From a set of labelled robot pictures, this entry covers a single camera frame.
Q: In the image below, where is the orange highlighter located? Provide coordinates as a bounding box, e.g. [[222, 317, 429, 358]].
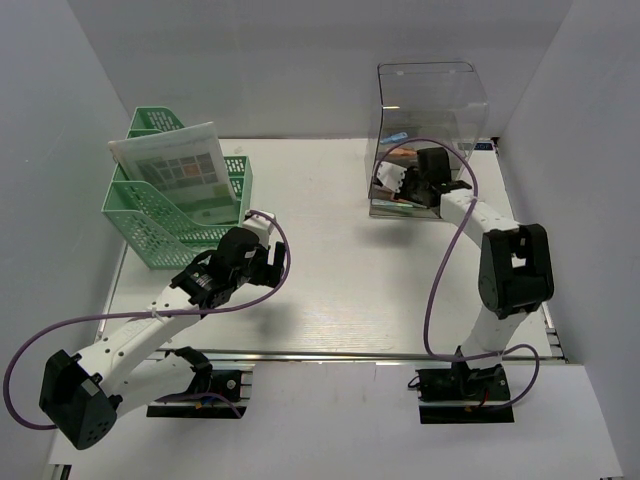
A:
[[390, 147, 416, 157]]

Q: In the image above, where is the blue highlighter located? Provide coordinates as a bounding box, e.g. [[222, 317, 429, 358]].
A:
[[379, 132, 408, 145]]

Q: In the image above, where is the document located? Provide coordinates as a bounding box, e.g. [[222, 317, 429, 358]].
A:
[[108, 122, 237, 223]]

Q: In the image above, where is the green highlighter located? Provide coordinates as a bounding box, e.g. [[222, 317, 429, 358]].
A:
[[372, 199, 414, 210]]

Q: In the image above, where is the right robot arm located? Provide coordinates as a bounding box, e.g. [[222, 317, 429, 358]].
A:
[[409, 146, 554, 399]]

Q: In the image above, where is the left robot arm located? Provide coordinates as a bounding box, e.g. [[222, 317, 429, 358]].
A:
[[39, 227, 289, 450]]

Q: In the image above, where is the green file organizer rack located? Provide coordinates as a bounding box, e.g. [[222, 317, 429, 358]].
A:
[[102, 107, 253, 270]]

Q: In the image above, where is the clear acrylic drawer unit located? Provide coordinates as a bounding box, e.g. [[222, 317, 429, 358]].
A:
[[366, 61, 489, 219]]

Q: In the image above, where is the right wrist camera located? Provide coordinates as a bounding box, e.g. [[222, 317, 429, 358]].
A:
[[375, 161, 407, 193]]

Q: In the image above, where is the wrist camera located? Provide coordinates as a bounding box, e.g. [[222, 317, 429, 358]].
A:
[[241, 210, 276, 248], [375, 161, 407, 193]]

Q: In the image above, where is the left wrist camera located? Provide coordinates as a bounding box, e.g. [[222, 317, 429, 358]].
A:
[[241, 210, 276, 248]]

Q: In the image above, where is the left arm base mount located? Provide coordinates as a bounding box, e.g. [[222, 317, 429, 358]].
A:
[[146, 363, 253, 420]]

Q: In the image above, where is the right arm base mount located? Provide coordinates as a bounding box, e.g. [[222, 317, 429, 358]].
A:
[[407, 363, 515, 425]]

